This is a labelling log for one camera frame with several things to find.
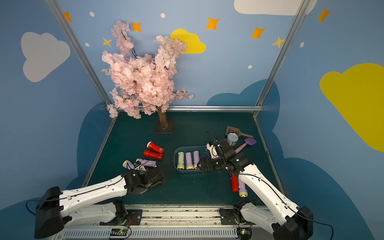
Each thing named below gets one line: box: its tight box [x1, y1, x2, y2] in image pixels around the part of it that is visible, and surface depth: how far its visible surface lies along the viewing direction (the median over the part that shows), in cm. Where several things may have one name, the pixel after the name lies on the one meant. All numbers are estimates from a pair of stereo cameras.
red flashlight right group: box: [231, 173, 239, 193], surface depth 84 cm
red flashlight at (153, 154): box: [143, 149, 163, 160], surface depth 98 cm
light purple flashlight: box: [185, 152, 194, 170], surface depth 93 cm
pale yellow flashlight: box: [177, 151, 185, 170], surface depth 93 cm
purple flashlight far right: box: [238, 177, 249, 198], surface depth 82 cm
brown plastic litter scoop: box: [225, 126, 254, 139], surface depth 113 cm
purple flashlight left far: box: [122, 160, 135, 170], surface depth 92 cm
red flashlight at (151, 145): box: [146, 141, 165, 154], surface depth 100 cm
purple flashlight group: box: [193, 150, 200, 170], surface depth 95 cm
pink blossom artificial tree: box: [102, 20, 194, 129], surface depth 72 cm
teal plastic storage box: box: [173, 145, 211, 173], surface depth 95 cm
